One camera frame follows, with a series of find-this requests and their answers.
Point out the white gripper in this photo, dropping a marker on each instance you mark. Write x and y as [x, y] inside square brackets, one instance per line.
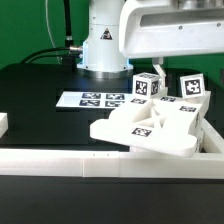
[164, 28]

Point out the white tagged cube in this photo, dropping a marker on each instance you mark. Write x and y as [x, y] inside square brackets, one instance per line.
[192, 86]
[145, 85]

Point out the white chair back frame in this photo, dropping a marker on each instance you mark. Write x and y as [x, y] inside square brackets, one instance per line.
[135, 119]

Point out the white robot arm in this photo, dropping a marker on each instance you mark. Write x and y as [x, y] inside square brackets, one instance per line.
[101, 48]

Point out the white marker sheet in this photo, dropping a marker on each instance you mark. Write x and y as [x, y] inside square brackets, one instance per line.
[92, 100]

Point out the white U-shaped fence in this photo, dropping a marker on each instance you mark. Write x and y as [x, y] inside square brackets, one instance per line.
[114, 164]

